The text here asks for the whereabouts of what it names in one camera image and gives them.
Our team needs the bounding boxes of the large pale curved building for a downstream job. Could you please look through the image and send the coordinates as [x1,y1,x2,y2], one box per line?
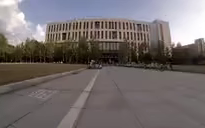
[44,17,173,64]

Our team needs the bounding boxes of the row of trees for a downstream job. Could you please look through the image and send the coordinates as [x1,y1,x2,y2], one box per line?
[0,32,103,65]
[118,39,173,66]

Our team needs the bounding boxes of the grey paved slab road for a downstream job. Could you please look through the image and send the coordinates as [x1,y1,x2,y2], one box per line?
[0,65,205,128]

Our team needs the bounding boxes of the pale stone strip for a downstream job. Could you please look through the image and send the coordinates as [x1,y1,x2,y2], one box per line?
[56,69,101,128]

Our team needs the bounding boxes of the square manhole cover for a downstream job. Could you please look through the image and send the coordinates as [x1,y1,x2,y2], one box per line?
[27,88,58,101]

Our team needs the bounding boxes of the dry grass lawn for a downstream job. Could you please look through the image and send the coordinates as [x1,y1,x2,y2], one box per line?
[171,64,205,75]
[0,62,88,88]

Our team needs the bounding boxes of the grey stone kerb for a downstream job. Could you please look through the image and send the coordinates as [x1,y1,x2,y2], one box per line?
[0,67,88,98]

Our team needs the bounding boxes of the dark hedge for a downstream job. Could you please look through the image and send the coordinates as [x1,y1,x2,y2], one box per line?
[171,53,205,66]

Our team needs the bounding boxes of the low pale building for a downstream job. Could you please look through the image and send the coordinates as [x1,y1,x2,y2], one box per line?
[173,37,205,58]

